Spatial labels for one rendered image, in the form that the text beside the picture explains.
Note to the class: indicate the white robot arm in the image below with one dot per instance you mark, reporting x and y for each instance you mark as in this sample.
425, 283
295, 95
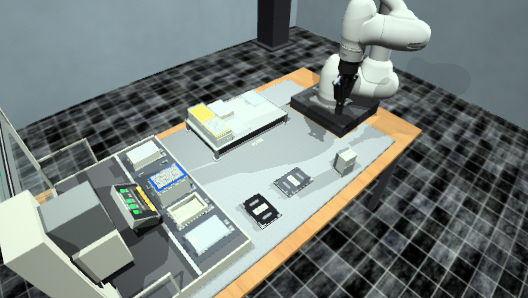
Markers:
399, 30

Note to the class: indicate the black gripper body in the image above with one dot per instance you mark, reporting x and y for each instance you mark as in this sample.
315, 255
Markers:
347, 69

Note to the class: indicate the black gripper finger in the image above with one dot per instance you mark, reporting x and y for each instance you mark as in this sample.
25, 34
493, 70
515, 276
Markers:
337, 89
349, 89

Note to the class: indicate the white ready key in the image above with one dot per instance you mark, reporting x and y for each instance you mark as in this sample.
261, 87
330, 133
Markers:
344, 161

